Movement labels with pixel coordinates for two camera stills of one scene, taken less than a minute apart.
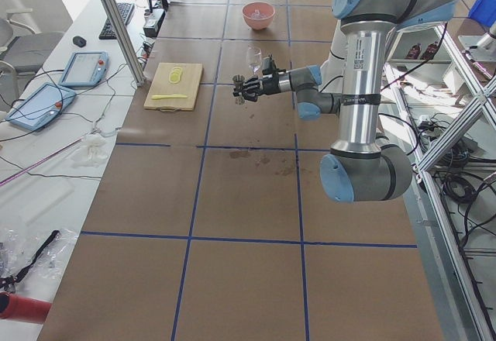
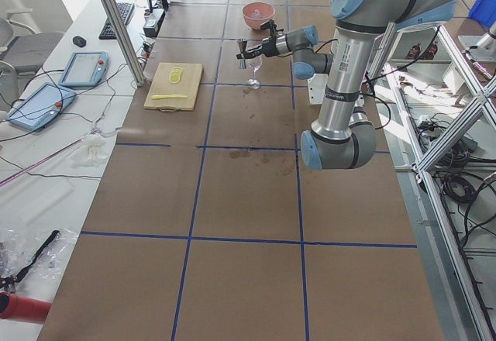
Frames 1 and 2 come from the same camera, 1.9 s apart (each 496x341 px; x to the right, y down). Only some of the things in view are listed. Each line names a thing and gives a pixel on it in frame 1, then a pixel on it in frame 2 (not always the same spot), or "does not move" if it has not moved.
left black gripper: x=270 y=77 → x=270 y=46
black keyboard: x=107 y=32 does not move
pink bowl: x=258 y=15 does not move
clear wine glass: x=254 y=57 does not move
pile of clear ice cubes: x=258 y=15 does not move
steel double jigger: x=239 y=81 → x=242 y=45
